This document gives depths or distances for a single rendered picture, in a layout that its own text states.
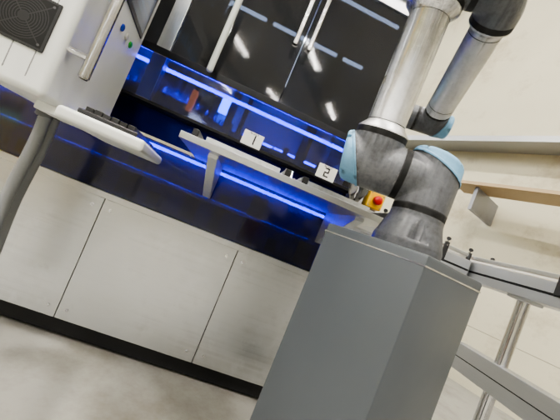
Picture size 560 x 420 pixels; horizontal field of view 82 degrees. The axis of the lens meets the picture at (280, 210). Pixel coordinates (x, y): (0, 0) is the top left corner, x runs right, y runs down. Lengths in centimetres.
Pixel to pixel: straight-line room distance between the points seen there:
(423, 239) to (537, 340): 295
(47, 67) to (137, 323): 94
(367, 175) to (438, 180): 14
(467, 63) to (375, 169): 37
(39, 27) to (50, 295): 95
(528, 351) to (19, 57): 367
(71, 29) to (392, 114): 74
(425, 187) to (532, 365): 299
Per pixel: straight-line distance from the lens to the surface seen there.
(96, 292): 146
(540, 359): 361
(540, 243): 373
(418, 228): 71
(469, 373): 177
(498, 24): 90
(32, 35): 95
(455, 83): 99
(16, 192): 128
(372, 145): 72
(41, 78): 93
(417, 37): 80
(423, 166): 74
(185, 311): 140
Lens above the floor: 74
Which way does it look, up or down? 2 degrees up
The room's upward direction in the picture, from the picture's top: 22 degrees clockwise
